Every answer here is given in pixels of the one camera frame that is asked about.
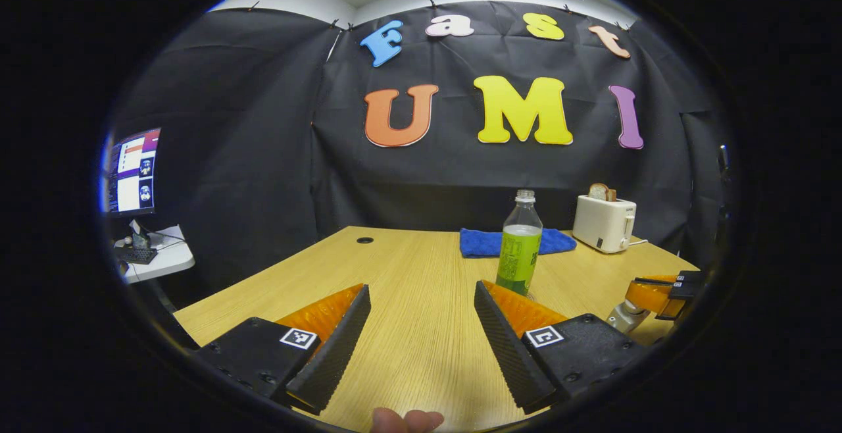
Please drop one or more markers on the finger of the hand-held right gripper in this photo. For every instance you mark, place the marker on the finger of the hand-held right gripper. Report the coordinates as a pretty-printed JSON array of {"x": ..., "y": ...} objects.
[
  {"x": 687, "y": 277},
  {"x": 648, "y": 296}
]

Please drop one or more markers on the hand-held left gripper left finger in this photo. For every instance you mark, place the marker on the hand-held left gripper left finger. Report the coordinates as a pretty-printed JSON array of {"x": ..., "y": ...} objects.
[{"x": 332, "y": 347}]

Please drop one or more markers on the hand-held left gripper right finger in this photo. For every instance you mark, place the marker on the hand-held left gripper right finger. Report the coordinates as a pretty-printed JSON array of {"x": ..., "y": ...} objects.
[{"x": 506, "y": 347}]

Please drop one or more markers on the white ceramic teacup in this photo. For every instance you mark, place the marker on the white ceramic teacup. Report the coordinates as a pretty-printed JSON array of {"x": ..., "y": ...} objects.
[{"x": 625, "y": 320}]

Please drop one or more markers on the green label water bottle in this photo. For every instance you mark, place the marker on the green label water bottle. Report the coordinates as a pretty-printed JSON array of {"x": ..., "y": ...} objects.
[{"x": 520, "y": 255}]

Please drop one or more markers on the white toaster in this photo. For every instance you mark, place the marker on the white toaster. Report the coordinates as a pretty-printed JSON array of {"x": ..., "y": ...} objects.
[{"x": 602, "y": 222}]

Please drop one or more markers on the blue towel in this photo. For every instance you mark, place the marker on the blue towel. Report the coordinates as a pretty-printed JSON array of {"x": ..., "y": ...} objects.
[{"x": 480, "y": 243}]

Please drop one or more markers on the bread slice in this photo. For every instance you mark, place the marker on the bread slice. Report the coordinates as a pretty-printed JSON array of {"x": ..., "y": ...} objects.
[{"x": 600, "y": 191}]

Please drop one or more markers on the white side table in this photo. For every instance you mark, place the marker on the white side table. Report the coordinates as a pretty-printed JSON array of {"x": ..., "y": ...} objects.
[{"x": 164, "y": 262}]

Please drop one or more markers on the black keyboard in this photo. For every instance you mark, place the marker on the black keyboard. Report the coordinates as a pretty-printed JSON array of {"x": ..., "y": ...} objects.
[{"x": 137, "y": 255}]

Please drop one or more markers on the small dark desk stand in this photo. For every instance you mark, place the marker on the small dark desk stand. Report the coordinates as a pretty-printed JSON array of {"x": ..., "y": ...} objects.
[{"x": 139, "y": 235}]

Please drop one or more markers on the computer monitor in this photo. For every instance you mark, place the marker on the computer monitor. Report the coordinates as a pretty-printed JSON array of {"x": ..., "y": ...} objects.
[{"x": 133, "y": 173}]

